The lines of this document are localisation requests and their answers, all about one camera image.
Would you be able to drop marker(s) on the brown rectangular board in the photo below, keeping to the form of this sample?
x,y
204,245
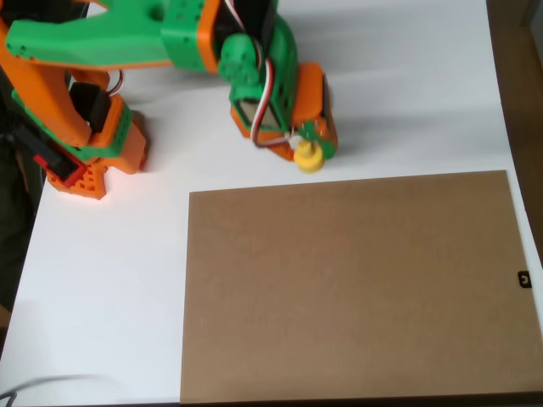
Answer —
x,y
348,288

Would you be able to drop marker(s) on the black red table clamp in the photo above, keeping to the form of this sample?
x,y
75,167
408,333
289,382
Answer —
x,y
51,157

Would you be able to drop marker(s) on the small black tag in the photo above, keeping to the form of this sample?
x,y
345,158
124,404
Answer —
x,y
525,280

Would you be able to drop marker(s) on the orange gripper black servo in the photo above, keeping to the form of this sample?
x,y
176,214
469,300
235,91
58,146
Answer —
x,y
315,95

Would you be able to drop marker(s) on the green orange robot arm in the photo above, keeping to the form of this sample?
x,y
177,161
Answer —
x,y
85,42

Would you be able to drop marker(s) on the small yellow bottle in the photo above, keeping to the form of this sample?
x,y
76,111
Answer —
x,y
309,160

